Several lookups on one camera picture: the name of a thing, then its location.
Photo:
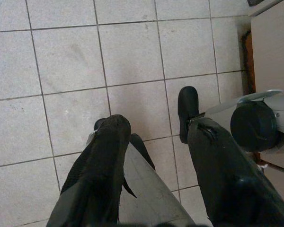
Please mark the robot black right foot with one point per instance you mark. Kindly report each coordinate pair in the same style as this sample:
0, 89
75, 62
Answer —
188, 101

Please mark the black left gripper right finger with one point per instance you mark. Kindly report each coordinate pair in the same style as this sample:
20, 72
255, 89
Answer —
227, 184

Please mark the robot silver left leg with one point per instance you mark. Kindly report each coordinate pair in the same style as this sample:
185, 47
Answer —
151, 189

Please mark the robot black foot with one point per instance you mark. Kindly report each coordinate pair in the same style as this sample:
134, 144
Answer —
188, 101
142, 149

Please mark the white kitchen cabinet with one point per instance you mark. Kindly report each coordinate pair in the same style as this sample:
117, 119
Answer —
272, 59

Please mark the robot black left foot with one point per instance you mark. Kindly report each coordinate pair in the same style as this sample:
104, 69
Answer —
142, 149

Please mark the robot silver right leg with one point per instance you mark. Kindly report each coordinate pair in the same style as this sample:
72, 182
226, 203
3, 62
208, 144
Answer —
281, 104

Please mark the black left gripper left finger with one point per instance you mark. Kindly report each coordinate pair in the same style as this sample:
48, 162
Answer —
99, 165

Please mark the robot silver leg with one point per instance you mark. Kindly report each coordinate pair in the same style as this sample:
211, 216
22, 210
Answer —
151, 189
281, 104

